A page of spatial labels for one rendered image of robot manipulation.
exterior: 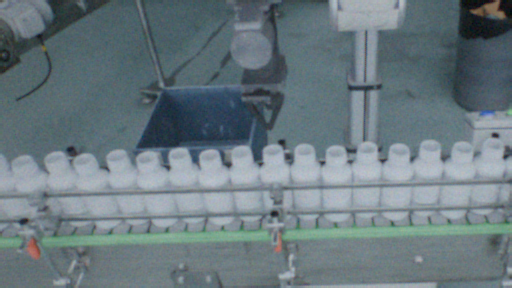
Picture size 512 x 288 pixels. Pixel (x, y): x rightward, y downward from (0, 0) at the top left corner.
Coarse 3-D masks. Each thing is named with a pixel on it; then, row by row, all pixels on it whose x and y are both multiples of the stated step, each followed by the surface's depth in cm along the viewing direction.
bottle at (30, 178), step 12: (24, 156) 91; (12, 168) 89; (24, 168) 89; (36, 168) 91; (24, 180) 90; (36, 180) 91; (24, 192) 91; (48, 204) 94; (36, 216) 95; (60, 216) 97
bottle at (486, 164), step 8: (488, 144) 91; (496, 144) 91; (488, 152) 89; (496, 152) 89; (480, 160) 91; (488, 160) 90; (496, 160) 90; (480, 168) 91; (488, 168) 90; (496, 168) 90; (504, 168) 91; (480, 176) 92; (488, 176) 91; (496, 176) 91; (472, 192) 95; (480, 192) 94; (488, 192) 93; (496, 192) 94; (472, 200) 96; (480, 200) 95; (488, 200) 95; (496, 200) 96
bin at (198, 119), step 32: (160, 96) 147; (192, 96) 152; (224, 96) 152; (160, 128) 146; (192, 128) 160; (224, 128) 160; (256, 128) 138; (160, 160) 128; (192, 160) 129; (224, 160) 125; (256, 160) 136
